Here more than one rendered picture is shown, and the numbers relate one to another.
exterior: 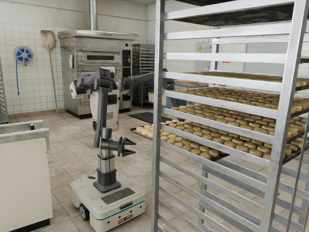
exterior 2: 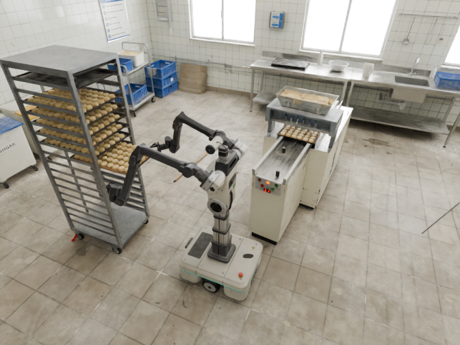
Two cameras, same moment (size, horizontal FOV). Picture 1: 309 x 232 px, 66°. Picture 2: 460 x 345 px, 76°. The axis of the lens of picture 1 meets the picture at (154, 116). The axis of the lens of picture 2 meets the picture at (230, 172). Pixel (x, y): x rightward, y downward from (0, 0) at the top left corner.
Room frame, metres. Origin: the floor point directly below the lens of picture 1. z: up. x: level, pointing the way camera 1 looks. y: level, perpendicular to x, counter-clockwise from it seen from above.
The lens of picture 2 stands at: (3.67, -0.31, 2.41)
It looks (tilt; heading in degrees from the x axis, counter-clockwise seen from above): 36 degrees down; 152
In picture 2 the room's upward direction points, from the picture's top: 1 degrees clockwise
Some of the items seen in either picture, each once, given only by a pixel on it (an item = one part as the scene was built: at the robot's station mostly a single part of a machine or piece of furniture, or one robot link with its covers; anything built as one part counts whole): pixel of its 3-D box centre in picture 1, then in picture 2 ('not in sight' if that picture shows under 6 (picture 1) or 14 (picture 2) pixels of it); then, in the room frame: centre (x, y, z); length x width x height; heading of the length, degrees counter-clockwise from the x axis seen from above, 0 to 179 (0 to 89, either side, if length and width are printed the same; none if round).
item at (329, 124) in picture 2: not in sight; (302, 123); (1.49, 1.68, 1.01); 0.72 x 0.33 x 0.34; 34
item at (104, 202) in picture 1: (107, 188); (220, 252); (2.08, 0.44, 0.24); 0.68 x 0.53 x 0.41; 40
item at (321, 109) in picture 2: not in sight; (306, 101); (1.49, 1.68, 1.25); 0.56 x 0.29 x 0.14; 34
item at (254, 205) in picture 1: (204, 178); not in sight; (0.99, -0.23, 0.96); 0.64 x 0.03 x 0.03; 41
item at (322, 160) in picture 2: not in sight; (306, 150); (1.23, 2.07, 0.42); 1.28 x 0.72 x 0.84; 124
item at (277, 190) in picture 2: (44, 138); (267, 185); (1.98, 0.96, 0.77); 0.24 x 0.04 x 0.14; 34
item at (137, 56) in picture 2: not in sight; (130, 58); (-2.21, 0.65, 0.89); 0.44 x 0.36 x 0.20; 49
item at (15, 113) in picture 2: not in sight; (41, 129); (-0.98, -0.96, 0.38); 0.64 x 0.54 x 0.77; 37
